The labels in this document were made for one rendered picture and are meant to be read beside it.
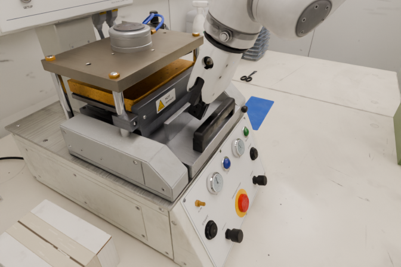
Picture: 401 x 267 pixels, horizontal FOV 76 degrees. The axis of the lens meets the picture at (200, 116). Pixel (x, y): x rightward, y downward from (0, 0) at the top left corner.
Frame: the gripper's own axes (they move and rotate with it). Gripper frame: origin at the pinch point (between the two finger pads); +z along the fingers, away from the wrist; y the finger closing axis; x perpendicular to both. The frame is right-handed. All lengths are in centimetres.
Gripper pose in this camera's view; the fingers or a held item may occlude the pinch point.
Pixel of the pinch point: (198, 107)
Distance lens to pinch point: 50.3
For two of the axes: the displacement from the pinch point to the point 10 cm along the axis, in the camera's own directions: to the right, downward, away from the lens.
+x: -8.2, -5.3, 1.9
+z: -3.0, 6.9, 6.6
